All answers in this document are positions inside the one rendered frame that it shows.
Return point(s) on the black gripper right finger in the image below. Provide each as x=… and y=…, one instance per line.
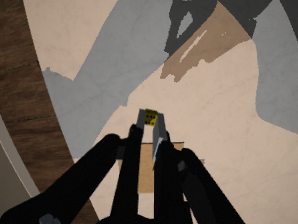
x=206, y=200

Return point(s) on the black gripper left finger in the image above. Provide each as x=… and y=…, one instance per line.
x=64, y=199

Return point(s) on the brown square mat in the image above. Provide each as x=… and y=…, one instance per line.
x=146, y=174

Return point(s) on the yellow die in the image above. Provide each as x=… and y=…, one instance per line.
x=150, y=117

